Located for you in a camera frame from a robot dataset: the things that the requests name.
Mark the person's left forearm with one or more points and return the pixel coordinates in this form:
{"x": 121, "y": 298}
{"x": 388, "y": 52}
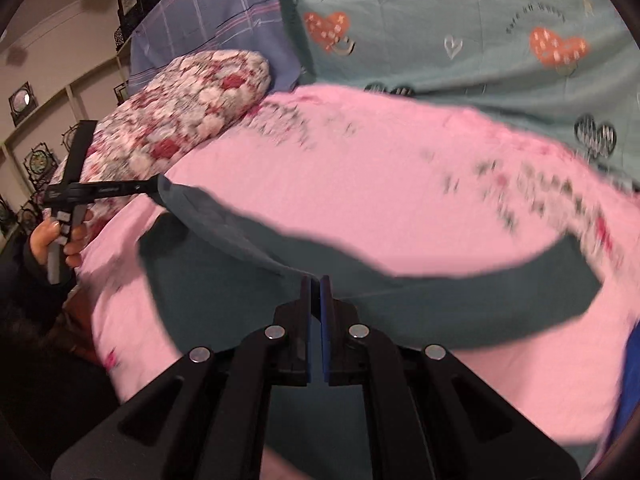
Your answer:
{"x": 25, "y": 290}

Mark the purple plaid pillow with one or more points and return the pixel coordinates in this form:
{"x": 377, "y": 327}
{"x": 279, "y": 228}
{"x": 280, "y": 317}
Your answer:
{"x": 210, "y": 10}

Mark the dark teal pants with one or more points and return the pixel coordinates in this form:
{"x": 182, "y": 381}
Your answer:
{"x": 225, "y": 270}

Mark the teal heart-print quilt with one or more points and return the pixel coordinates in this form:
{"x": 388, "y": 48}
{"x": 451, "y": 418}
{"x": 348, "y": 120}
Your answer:
{"x": 425, "y": 10}

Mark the red white floral pillow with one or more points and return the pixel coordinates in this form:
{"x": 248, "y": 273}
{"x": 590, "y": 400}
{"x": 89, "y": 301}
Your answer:
{"x": 190, "y": 100}

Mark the person's left hand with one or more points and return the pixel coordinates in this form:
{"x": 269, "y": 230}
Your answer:
{"x": 42, "y": 235}

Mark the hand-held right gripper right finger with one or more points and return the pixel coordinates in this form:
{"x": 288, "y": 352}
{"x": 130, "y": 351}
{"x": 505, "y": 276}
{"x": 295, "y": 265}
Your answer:
{"x": 325, "y": 330}

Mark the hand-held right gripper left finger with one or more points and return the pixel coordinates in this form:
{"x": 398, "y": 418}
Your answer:
{"x": 306, "y": 330}

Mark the blue garment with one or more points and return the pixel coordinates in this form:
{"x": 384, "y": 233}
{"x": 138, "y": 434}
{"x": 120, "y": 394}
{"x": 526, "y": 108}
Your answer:
{"x": 631, "y": 360}

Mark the round-picture black wall frame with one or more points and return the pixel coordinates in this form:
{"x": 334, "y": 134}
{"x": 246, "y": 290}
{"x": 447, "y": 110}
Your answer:
{"x": 39, "y": 162}
{"x": 22, "y": 102}

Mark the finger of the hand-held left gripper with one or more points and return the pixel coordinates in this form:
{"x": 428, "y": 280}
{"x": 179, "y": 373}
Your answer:
{"x": 142, "y": 186}

